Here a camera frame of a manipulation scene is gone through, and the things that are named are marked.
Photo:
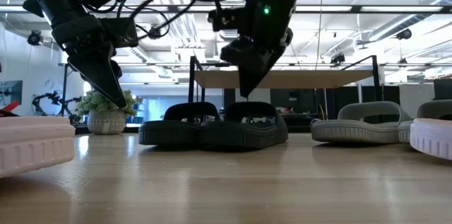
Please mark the pink rubber slide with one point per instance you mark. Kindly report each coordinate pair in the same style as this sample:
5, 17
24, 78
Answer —
434, 139
35, 146

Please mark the black aluminium table frame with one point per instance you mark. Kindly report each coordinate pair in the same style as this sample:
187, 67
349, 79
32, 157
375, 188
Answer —
81, 130

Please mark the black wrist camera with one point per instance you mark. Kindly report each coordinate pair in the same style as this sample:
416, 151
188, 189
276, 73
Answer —
226, 19
121, 33

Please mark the dark monitor screen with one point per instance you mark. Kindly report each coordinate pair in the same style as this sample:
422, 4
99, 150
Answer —
443, 89

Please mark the wooden shelf with black legs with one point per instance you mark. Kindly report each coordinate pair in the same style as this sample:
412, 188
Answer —
300, 79

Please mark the black rubber slide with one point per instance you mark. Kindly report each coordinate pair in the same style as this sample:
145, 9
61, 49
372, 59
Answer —
247, 135
166, 134

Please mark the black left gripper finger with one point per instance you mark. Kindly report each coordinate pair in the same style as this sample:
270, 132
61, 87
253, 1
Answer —
117, 70
100, 75

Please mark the grey rubber slide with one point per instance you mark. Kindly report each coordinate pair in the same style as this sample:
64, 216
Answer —
353, 132
434, 109

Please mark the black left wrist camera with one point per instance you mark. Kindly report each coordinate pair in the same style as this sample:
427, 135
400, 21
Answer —
121, 33

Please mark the dark partition panels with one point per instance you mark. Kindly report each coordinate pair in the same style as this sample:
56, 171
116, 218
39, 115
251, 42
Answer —
307, 98

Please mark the black background robot arm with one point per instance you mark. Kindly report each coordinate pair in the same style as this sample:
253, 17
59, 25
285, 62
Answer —
54, 97

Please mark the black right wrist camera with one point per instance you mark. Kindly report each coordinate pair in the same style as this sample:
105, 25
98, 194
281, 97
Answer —
226, 19

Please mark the black ceiling spotlight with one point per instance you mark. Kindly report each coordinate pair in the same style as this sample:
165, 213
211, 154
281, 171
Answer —
154, 33
34, 37
338, 58
404, 34

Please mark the dark wall picture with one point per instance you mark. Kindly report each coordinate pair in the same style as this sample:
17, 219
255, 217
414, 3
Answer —
10, 93

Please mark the red object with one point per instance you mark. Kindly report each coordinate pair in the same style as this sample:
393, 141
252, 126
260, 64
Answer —
10, 108

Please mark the black metal stand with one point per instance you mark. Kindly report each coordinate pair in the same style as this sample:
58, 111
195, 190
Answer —
64, 86

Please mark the green plant in grey pot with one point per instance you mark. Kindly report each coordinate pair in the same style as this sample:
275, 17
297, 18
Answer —
106, 121

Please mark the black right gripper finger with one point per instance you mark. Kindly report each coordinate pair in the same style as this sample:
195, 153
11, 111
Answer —
231, 53
257, 68

